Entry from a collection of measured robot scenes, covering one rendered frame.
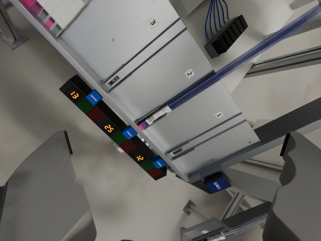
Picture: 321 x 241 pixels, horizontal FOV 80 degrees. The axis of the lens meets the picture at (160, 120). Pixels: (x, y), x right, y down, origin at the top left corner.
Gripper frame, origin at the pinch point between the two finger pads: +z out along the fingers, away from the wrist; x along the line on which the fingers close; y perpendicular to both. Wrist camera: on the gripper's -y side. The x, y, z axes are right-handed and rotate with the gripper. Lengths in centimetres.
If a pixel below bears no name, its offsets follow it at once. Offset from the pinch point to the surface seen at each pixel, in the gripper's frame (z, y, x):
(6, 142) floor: 61, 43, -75
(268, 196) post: 28, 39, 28
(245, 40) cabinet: 70, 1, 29
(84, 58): 26.8, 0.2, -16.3
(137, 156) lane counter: 28.7, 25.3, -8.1
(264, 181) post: 33, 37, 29
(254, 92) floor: 156, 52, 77
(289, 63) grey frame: 56, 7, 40
